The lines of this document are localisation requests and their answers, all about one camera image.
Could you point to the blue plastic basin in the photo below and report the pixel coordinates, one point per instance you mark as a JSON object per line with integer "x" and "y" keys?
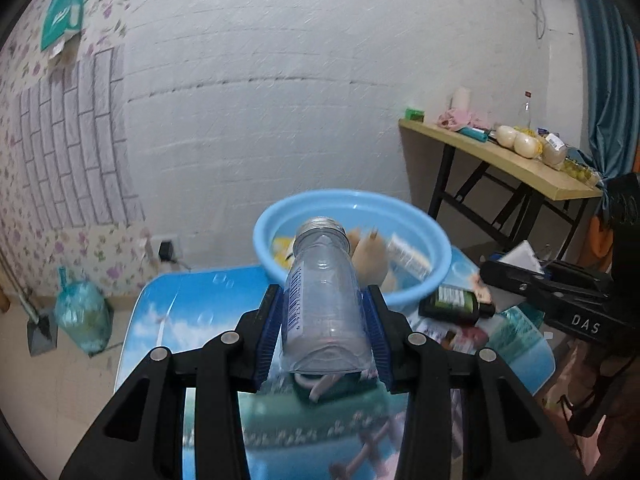
{"x": 320, "y": 205}

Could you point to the small green box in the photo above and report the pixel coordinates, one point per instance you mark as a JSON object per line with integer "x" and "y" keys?
{"x": 415, "y": 114}

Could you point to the blue curtain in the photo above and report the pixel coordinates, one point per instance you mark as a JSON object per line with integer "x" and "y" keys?
{"x": 610, "y": 85}

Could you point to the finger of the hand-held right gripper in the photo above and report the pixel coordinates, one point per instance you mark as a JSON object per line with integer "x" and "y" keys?
{"x": 520, "y": 285}
{"x": 580, "y": 275}

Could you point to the white roll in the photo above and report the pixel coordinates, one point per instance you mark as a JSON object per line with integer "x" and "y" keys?
{"x": 461, "y": 99}

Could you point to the white plush toy yellow net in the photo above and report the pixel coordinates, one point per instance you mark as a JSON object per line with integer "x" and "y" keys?
{"x": 281, "y": 247}

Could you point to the black plug adapter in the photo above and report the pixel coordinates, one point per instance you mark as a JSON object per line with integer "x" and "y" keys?
{"x": 165, "y": 250}

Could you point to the wooden desk with black legs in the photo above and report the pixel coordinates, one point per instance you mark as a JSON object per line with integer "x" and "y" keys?
{"x": 500, "y": 160}

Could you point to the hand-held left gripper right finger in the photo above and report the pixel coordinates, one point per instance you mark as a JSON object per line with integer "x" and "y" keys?
{"x": 377, "y": 330}

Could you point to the pink cloth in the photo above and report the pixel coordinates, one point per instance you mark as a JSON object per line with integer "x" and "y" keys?
{"x": 457, "y": 119}

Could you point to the grey dustpan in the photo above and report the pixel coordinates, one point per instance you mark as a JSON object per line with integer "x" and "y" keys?
{"x": 42, "y": 335}

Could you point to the cream round buns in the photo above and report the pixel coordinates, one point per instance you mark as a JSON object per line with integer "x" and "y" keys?
{"x": 529, "y": 147}

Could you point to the green wall packet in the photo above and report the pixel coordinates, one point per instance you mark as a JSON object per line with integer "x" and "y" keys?
{"x": 62, "y": 10}

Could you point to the white wall socket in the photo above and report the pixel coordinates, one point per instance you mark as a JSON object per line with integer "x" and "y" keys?
{"x": 156, "y": 240}

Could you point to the black bottle with green label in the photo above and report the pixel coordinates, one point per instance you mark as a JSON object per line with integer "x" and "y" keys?
{"x": 465, "y": 310}

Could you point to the clear plastic bottle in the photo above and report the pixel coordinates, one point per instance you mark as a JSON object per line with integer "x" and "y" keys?
{"x": 325, "y": 300}

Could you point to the bunch of green grapes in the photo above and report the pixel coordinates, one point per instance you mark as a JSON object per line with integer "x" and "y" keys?
{"x": 580, "y": 171}

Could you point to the clear glass bottle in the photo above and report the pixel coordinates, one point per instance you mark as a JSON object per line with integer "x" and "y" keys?
{"x": 526, "y": 110}

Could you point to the brown round fruit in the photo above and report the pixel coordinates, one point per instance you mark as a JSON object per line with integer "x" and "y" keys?
{"x": 554, "y": 152}

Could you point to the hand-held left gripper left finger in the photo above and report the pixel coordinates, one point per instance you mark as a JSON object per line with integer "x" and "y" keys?
{"x": 267, "y": 325}

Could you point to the teal tube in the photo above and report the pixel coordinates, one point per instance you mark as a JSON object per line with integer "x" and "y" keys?
{"x": 474, "y": 133}

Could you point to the green plastic bag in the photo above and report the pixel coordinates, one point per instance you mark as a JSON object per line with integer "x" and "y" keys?
{"x": 82, "y": 315}

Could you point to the beige plush toy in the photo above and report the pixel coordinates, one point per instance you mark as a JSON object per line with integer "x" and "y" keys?
{"x": 372, "y": 260}

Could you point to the printed low table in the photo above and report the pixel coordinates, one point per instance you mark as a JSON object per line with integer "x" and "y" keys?
{"x": 200, "y": 305}

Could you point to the white round fruit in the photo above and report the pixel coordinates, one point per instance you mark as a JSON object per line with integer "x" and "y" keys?
{"x": 505, "y": 136}

